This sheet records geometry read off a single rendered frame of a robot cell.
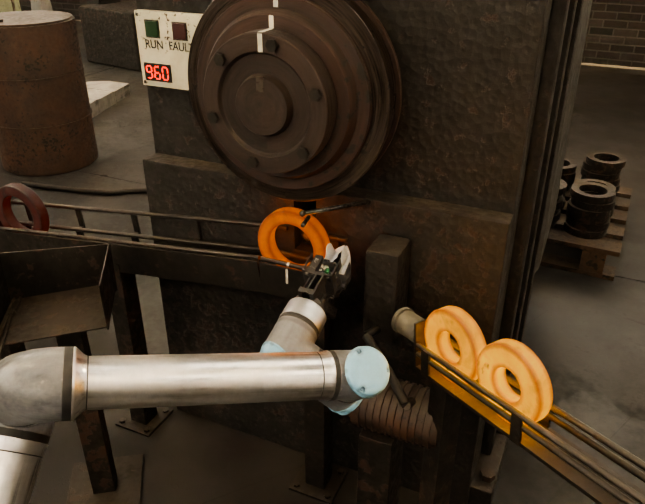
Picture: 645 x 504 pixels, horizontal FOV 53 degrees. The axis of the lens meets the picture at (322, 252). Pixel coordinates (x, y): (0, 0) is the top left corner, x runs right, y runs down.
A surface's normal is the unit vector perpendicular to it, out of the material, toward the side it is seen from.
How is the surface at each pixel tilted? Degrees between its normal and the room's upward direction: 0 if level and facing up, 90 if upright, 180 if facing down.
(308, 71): 90
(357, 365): 47
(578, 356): 0
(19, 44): 90
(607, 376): 0
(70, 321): 5
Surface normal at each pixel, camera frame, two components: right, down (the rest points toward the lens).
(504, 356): -0.86, 0.24
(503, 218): 0.00, -0.88
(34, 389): -0.04, -0.04
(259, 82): -0.41, 0.43
